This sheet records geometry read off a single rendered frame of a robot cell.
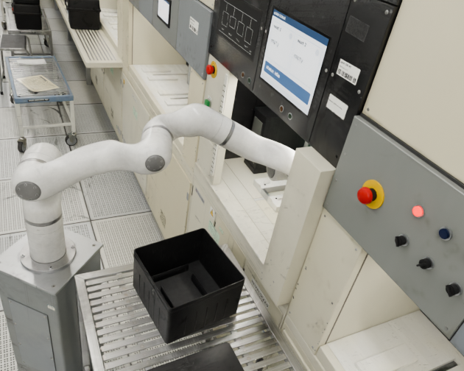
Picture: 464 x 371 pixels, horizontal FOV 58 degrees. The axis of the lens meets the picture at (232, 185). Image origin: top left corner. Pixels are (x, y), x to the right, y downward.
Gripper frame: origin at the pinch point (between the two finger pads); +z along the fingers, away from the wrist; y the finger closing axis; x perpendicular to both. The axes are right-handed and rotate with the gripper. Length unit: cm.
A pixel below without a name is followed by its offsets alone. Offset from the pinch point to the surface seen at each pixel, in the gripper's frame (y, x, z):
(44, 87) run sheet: -241, -76, -104
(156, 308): 19, -36, -72
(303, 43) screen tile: 2, 43, -33
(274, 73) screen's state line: -8.4, 29.9, -33.5
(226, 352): 40, -35, -57
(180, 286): 6, -44, -60
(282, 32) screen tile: -9, 42, -34
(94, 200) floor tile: -147, -122, -76
